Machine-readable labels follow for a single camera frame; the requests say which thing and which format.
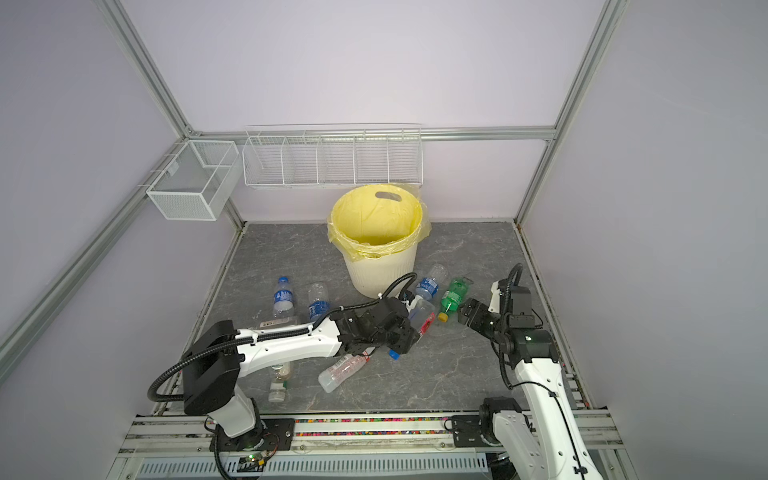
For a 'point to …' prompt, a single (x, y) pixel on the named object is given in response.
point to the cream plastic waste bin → (372, 278)
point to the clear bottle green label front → (278, 387)
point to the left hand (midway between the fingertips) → (411, 338)
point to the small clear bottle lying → (275, 322)
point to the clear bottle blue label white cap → (428, 286)
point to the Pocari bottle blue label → (318, 302)
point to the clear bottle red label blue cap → (422, 313)
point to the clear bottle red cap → (341, 370)
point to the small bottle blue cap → (283, 301)
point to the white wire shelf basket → (339, 155)
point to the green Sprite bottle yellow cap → (452, 298)
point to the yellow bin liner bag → (378, 220)
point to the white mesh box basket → (189, 186)
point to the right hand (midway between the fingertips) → (473, 315)
